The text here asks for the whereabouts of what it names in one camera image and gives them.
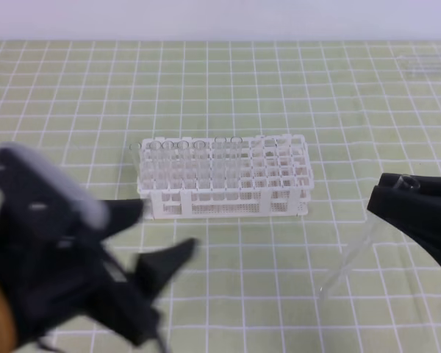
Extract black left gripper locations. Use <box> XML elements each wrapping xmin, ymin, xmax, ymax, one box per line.
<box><xmin>0</xmin><ymin>199</ymin><xmax>198</xmax><ymax>348</ymax></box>

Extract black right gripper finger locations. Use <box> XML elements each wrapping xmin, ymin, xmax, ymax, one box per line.
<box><xmin>367</xmin><ymin>186</ymin><xmax>441</xmax><ymax>267</ymax></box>
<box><xmin>379</xmin><ymin>173</ymin><xmax>441</xmax><ymax>197</ymax></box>

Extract clear glass test tube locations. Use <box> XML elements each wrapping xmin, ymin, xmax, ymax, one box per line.
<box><xmin>318</xmin><ymin>174</ymin><xmax>422</xmax><ymax>299</ymax></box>

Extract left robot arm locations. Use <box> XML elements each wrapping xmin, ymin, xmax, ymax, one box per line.
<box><xmin>0</xmin><ymin>199</ymin><xmax>198</xmax><ymax>352</ymax></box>

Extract green checked tablecloth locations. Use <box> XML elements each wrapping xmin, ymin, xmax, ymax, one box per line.
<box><xmin>0</xmin><ymin>41</ymin><xmax>441</xmax><ymax>352</ymax></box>

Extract spare glass tube near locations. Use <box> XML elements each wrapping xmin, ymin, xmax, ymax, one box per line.
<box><xmin>406</xmin><ymin>65</ymin><xmax>441</xmax><ymax>78</ymax></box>

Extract spare glass tube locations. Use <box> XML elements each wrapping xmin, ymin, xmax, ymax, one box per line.
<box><xmin>397</xmin><ymin>54</ymin><xmax>441</xmax><ymax>66</ymax></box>
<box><xmin>406</xmin><ymin>65</ymin><xmax>441</xmax><ymax>78</ymax></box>

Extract spare glass tube far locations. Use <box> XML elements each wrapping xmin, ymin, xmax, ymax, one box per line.
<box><xmin>397</xmin><ymin>54</ymin><xmax>441</xmax><ymax>66</ymax></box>

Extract white plastic test tube rack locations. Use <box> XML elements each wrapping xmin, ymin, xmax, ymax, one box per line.
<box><xmin>129</xmin><ymin>135</ymin><xmax>314</xmax><ymax>219</ymax></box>

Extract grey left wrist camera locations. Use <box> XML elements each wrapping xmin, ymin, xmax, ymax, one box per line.
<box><xmin>0</xmin><ymin>142</ymin><xmax>110</xmax><ymax>230</ymax></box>

